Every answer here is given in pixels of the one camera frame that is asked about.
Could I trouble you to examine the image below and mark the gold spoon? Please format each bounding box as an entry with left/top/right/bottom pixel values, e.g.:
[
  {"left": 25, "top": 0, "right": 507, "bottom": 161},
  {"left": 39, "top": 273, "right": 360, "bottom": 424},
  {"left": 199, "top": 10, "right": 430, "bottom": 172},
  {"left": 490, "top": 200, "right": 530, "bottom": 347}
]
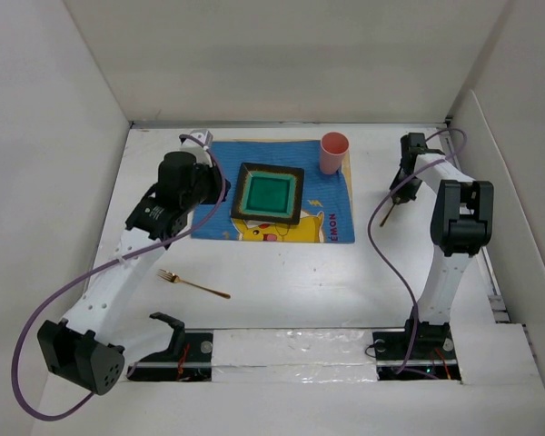
[{"left": 379, "top": 203, "right": 396, "bottom": 227}]

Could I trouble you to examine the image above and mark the pink plastic cup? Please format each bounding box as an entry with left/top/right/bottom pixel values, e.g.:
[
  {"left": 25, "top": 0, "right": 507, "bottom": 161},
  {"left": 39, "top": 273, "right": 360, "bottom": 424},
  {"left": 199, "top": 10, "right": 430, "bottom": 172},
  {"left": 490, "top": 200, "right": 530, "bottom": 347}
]
[{"left": 319, "top": 132, "right": 350, "bottom": 174}]

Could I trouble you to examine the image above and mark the green square ceramic plate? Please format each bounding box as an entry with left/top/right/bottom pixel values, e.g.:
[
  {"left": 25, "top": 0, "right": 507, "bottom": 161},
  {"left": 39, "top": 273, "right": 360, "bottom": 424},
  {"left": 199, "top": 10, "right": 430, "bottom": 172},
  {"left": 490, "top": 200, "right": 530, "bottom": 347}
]
[{"left": 230, "top": 163, "right": 305, "bottom": 225}]

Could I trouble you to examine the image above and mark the gold fork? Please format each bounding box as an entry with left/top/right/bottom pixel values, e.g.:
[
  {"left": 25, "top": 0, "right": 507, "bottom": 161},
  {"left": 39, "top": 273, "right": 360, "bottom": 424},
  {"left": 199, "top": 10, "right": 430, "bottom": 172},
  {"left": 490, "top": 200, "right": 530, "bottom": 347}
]
[{"left": 156, "top": 269, "right": 232, "bottom": 300}]

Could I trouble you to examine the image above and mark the blue Pikachu placemat cloth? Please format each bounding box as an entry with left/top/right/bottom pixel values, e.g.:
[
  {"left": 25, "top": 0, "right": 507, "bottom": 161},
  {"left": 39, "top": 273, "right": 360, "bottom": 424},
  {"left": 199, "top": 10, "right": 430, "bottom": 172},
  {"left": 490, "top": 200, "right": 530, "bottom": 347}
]
[{"left": 192, "top": 140, "right": 355, "bottom": 243}]

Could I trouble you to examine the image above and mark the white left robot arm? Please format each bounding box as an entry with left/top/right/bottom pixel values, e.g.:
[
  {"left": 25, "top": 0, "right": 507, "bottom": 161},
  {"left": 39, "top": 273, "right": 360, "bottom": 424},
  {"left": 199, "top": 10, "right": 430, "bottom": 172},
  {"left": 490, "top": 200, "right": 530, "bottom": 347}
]
[{"left": 37, "top": 147, "right": 229, "bottom": 395}]

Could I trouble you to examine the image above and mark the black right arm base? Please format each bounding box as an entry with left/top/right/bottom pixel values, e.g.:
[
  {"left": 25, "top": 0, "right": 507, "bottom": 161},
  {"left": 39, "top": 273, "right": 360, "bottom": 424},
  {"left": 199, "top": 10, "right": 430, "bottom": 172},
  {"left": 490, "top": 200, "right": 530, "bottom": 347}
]
[{"left": 364, "top": 319, "right": 461, "bottom": 382}]

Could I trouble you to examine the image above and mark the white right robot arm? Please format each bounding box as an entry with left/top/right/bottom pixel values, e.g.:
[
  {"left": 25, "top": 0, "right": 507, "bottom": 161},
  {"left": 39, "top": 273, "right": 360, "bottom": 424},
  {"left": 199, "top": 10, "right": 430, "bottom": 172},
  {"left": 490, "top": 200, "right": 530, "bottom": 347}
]
[{"left": 384, "top": 133, "right": 494, "bottom": 361}]

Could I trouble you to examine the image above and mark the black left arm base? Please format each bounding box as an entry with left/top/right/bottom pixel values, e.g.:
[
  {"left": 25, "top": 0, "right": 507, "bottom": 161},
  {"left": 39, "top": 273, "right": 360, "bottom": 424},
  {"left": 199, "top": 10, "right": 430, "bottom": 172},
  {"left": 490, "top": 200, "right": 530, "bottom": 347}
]
[{"left": 126, "top": 312, "right": 213, "bottom": 382}]

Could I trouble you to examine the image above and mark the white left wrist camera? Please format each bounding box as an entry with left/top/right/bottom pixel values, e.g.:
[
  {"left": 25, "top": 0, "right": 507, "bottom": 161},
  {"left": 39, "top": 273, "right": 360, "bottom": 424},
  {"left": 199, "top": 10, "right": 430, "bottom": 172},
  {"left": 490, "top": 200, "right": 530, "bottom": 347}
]
[{"left": 179, "top": 129, "right": 213, "bottom": 164}]

